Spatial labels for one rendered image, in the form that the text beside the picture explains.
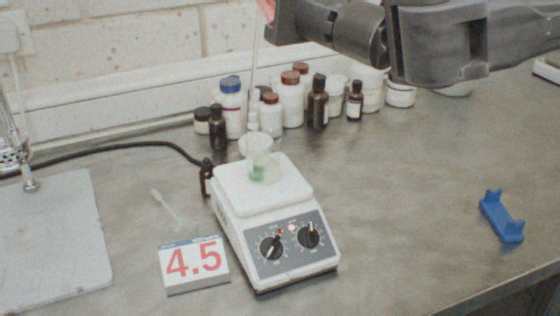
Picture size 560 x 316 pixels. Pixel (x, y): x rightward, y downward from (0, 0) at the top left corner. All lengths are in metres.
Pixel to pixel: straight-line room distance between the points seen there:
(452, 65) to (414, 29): 0.04
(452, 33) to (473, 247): 0.45
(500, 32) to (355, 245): 0.43
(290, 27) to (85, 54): 0.59
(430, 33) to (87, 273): 0.56
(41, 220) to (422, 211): 0.62
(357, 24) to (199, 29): 0.64
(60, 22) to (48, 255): 0.45
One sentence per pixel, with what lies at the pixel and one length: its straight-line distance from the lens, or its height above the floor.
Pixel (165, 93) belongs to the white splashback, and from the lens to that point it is 1.06.
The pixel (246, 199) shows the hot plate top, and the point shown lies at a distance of 0.71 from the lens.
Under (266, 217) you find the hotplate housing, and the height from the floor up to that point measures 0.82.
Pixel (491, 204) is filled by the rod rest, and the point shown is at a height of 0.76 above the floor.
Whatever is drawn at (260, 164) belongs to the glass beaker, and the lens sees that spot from 0.71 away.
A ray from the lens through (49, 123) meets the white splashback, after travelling 1.06.
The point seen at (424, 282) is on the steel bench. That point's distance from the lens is 0.74.
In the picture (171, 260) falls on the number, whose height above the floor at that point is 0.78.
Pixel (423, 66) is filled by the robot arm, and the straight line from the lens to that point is 0.44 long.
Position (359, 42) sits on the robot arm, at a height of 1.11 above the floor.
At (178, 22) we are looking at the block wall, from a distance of 1.06.
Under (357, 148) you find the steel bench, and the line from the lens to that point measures 0.99.
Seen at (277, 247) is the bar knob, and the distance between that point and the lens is 0.69.
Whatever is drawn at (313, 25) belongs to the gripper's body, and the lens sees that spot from 0.52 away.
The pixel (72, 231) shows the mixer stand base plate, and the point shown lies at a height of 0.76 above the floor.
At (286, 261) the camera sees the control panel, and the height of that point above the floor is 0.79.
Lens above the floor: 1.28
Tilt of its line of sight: 34 degrees down
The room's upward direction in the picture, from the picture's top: straight up
